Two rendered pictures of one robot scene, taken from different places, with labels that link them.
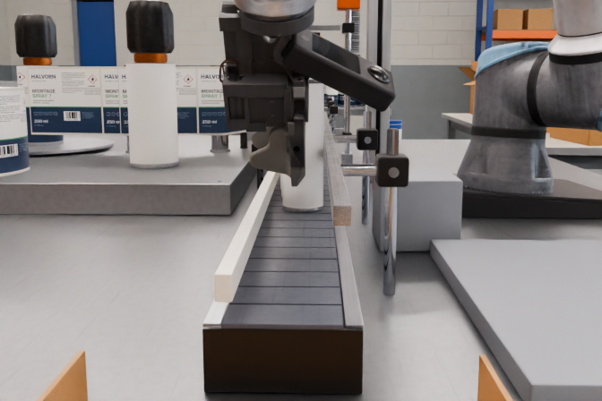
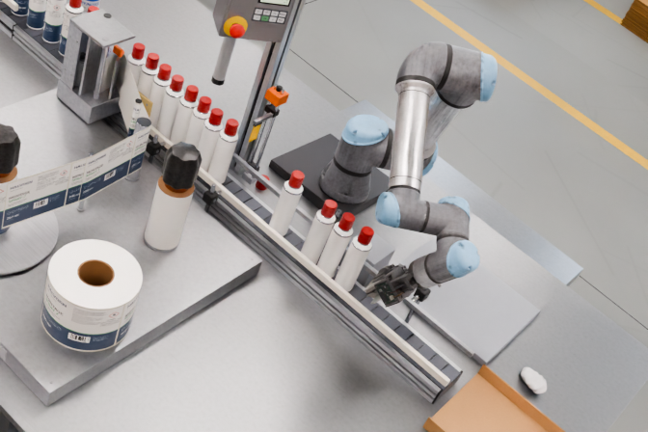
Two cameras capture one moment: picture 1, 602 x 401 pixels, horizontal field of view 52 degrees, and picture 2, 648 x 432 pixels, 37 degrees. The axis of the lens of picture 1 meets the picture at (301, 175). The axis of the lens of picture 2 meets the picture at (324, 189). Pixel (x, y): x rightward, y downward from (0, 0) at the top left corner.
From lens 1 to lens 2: 234 cm
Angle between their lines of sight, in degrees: 65
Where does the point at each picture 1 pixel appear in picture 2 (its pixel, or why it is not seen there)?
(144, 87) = (184, 208)
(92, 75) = (65, 170)
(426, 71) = not seen: outside the picture
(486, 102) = (357, 161)
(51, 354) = (385, 417)
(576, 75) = not seen: hidden behind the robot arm
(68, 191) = (191, 309)
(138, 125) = (174, 229)
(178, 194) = (239, 279)
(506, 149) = (362, 181)
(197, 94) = (132, 150)
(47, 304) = (339, 397)
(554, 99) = not seen: hidden behind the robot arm
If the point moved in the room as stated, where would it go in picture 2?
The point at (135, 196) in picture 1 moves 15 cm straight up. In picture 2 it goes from (221, 291) to (235, 249)
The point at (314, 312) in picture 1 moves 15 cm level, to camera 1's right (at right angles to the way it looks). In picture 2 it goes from (450, 371) to (479, 341)
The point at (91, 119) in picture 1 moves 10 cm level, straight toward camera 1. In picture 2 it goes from (57, 200) to (94, 218)
